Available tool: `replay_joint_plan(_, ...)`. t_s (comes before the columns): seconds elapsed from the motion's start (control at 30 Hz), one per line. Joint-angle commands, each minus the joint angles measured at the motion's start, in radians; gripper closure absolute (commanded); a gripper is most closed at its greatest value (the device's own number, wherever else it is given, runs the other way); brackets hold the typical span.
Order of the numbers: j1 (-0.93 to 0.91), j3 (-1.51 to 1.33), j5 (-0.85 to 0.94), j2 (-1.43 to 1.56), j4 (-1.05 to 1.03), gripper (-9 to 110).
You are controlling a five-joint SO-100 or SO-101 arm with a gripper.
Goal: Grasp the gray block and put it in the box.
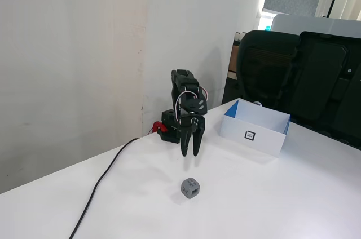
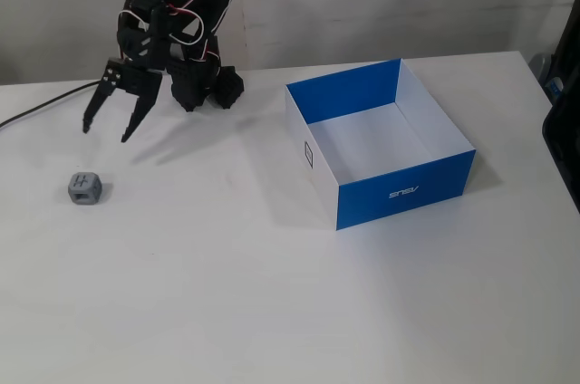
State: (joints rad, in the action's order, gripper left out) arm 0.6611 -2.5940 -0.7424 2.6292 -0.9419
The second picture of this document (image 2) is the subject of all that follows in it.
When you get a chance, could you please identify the black plastic-backed office chair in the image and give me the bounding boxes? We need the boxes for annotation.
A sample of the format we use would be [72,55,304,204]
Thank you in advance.
[538,0,580,216]

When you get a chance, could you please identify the white red servo wire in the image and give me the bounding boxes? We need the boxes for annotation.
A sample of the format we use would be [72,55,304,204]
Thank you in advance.
[118,0,239,64]

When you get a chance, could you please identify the black power cable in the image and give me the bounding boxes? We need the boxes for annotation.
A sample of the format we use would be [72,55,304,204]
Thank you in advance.
[0,80,103,130]

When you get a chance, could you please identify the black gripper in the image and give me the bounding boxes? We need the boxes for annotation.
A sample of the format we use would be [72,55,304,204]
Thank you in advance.
[81,59,163,144]

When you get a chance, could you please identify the gray block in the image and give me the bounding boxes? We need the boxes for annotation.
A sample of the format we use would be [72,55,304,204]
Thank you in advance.
[67,171,105,208]

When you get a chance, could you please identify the gray blue plastic part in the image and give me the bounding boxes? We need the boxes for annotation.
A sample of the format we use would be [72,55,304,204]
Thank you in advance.
[528,53,566,107]

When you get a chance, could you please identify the blue and white cardboard box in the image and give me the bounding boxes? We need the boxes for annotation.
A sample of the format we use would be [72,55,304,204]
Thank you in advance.
[284,57,478,233]

